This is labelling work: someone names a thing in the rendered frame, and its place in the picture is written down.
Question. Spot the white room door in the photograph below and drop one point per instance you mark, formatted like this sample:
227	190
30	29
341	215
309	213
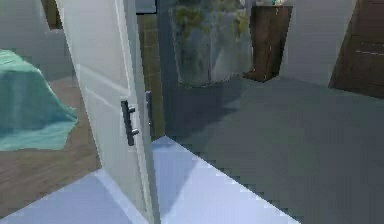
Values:
103	66

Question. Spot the bed with teal cover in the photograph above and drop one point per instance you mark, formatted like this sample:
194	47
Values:
23	100

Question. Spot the dark brown wooden dresser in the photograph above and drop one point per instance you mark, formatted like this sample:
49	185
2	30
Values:
361	50

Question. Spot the dark brown wooden cabinet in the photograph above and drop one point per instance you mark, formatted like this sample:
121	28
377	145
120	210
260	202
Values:
268	40

